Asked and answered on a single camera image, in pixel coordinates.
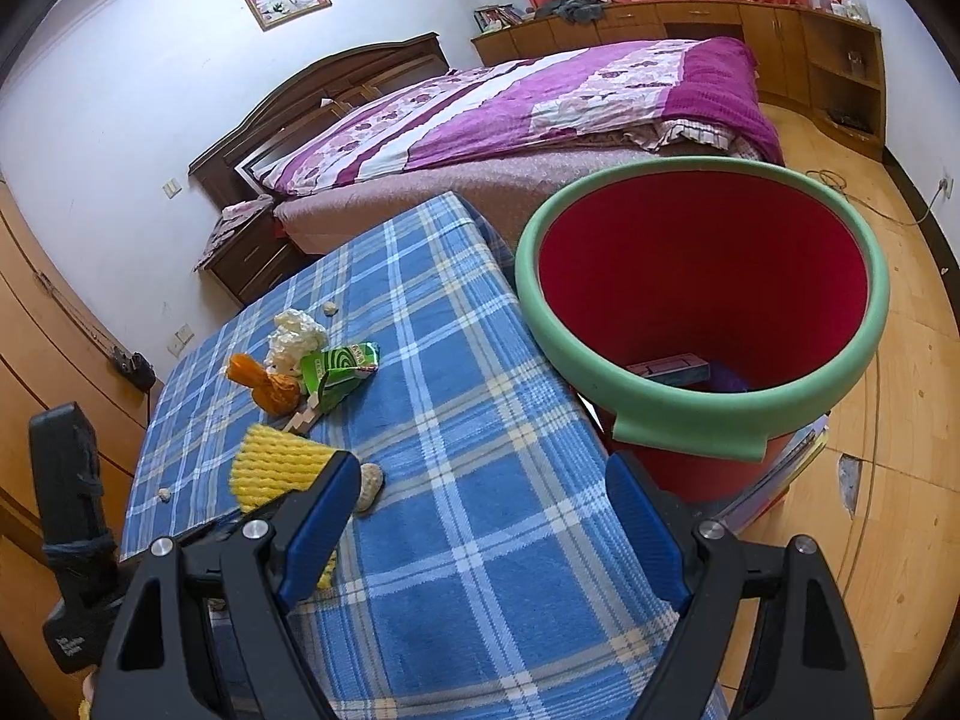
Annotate yellow foam net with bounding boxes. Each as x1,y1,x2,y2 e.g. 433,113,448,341
227,422,355,592

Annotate wooden stick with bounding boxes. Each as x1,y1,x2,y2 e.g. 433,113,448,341
283,394,322,437

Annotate long wooden cabinet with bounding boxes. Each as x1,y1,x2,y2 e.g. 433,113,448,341
472,0,887,160

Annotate stack of books under bin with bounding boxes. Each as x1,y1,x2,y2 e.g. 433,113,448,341
708,415,830,533

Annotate cable on floor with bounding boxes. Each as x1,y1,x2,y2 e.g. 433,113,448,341
802,167,954,230

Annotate books on cabinet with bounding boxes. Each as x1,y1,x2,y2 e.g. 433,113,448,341
473,4,529,34

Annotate dark wooden headboard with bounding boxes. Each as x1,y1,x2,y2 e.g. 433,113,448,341
189,32,449,208

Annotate blue plaid tablecloth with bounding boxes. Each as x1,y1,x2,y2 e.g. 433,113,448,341
121,193,675,718

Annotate black power strip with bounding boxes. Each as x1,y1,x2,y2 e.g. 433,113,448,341
110,346,156,394

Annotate green snack wrapper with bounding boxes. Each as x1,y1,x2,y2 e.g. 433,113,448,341
299,341,379,416

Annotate clothes on nightstand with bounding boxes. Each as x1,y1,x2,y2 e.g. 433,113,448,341
194,195,274,271

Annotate teal white carton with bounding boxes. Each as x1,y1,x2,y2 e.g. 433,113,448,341
626,355,711,387

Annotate peanut beside yellow net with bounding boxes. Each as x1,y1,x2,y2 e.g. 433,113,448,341
353,463,386,515

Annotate dark wooden nightstand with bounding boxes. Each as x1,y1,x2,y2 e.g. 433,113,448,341
199,208,317,305

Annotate red bin green rim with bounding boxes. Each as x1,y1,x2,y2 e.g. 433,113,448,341
516,158,890,504

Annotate bed with purple quilt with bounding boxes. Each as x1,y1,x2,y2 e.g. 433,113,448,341
260,44,782,255

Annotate orange wrapper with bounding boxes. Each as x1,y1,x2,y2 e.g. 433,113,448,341
226,355,301,418

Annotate items on cabinet corner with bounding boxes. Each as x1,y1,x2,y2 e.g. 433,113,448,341
818,0,871,25

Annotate purple plastic bag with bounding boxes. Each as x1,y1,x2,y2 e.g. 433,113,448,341
708,362,750,394

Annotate grey clothes pile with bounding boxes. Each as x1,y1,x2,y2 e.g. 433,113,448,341
535,0,605,25

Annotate white foam net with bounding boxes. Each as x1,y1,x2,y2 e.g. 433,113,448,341
265,309,327,377

